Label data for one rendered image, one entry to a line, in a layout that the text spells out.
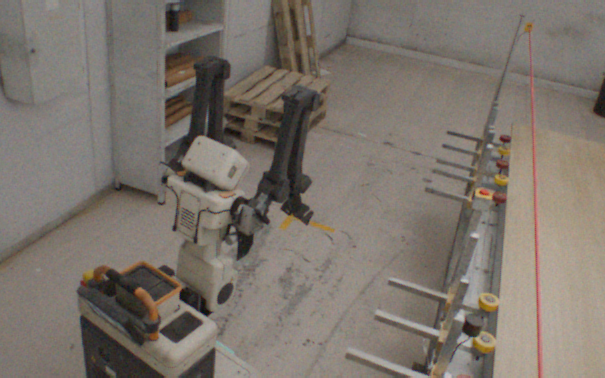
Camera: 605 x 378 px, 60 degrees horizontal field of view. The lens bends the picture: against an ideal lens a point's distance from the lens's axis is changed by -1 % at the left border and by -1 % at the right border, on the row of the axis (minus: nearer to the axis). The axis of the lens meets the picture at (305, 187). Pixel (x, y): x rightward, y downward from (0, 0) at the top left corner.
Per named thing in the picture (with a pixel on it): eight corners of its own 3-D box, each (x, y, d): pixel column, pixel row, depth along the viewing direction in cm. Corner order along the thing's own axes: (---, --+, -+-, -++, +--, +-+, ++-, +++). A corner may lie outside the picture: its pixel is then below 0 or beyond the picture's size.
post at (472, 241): (440, 323, 233) (470, 233, 210) (441, 318, 236) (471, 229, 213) (448, 325, 232) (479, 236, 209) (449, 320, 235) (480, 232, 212)
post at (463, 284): (428, 370, 214) (460, 278, 191) (429, 364, 217) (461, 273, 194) (436, 373, 213) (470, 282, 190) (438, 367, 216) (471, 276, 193)
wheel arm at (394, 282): (386, 286, 230) (388, 279, 228) (388, 282, 233) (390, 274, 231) (487, 320, 219) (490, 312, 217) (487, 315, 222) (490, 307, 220)
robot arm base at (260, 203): (236, 202, 199) (261, 215, 193) (248, 185, 201) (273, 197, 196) (244, 213, 206) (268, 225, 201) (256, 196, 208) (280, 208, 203)
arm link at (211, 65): (190, 54, 209) (209, 60, 204) (214, 54, 220) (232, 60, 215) (176, 158, 225) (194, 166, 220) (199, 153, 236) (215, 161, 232)
